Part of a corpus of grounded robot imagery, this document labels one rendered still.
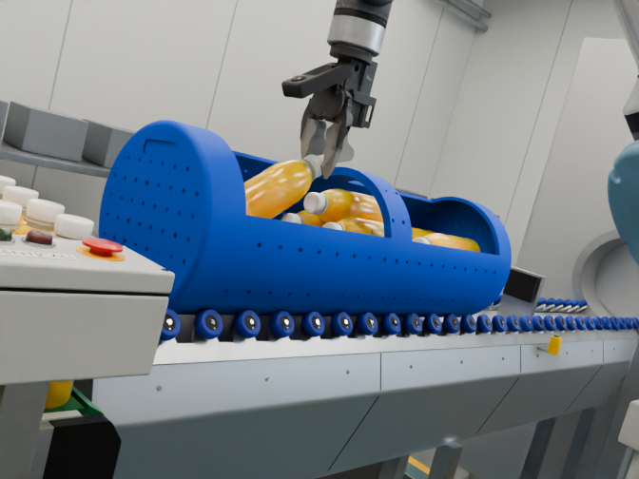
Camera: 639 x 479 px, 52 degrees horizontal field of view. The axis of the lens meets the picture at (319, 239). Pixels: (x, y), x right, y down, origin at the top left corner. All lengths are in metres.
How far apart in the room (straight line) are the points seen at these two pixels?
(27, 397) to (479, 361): 1.17
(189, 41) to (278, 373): 3.95
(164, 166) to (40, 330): 0.45
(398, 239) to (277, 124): 4.26
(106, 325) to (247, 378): 0.48
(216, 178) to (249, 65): 4.29
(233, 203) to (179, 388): 0.27
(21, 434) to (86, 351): 0.10
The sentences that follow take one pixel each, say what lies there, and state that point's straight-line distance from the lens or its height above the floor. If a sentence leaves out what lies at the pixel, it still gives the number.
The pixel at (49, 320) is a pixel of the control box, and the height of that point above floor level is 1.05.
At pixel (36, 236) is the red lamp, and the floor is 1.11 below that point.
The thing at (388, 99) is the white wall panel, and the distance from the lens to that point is 6.29.
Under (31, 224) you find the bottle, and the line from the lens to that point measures 0.81.
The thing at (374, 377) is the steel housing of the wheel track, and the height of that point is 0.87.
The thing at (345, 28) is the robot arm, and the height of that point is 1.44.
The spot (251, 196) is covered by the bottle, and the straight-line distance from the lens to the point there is 1.00.
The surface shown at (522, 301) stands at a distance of 1.98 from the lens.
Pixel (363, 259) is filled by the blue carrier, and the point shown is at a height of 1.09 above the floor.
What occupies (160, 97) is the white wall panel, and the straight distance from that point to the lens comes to 4.77.
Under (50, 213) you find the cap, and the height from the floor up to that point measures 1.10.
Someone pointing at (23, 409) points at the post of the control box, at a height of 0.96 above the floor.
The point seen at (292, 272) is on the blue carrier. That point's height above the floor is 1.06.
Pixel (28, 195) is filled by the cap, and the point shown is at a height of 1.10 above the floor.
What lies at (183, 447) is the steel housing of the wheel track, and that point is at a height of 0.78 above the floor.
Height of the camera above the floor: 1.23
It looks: 7 degrees down
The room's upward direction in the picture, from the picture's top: 15 degrees clockwise
